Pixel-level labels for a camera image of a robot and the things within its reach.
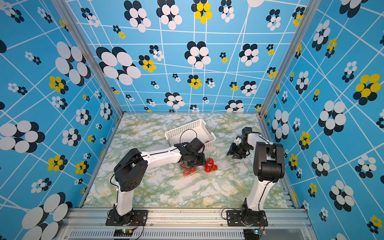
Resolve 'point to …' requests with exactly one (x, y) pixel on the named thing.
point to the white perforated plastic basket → (187, 133)
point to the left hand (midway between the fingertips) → (208, 162)
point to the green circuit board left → (123, 232)
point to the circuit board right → (254, 234)
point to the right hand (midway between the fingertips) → (232, 154)
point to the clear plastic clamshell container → (187, 166)
